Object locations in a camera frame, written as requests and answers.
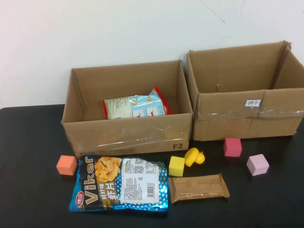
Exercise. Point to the blue Vikar shrimp chips bag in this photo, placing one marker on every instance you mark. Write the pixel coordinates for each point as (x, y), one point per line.
(137, 180)

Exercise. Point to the brown biscuit pack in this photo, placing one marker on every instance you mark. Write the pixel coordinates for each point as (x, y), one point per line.
(199, 187)

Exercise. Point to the red and light-blue snack bag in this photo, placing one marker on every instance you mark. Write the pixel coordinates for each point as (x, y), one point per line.
(118, 107)

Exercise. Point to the cardboard box with F2 print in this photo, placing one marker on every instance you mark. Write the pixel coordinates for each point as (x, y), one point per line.
(118, 140)

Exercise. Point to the yellow foam cube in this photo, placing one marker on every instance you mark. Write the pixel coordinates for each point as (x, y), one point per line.
(176, 166)

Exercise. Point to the yellow rubber duck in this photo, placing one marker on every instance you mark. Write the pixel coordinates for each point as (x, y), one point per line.
(192, 158)

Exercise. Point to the cardboard box with white label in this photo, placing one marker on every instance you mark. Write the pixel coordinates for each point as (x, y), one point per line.
(225, 123)

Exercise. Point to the pink foam cube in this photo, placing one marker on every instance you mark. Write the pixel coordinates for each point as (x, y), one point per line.
(232, 148)

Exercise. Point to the orange foam cube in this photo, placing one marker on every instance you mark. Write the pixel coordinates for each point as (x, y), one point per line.
(66, 166)

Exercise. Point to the white handwritten label sticker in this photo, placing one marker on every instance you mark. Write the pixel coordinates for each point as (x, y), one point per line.
(253, 103)

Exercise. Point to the lilac foam cube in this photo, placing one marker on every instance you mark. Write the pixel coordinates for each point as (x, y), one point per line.
(257, 166)

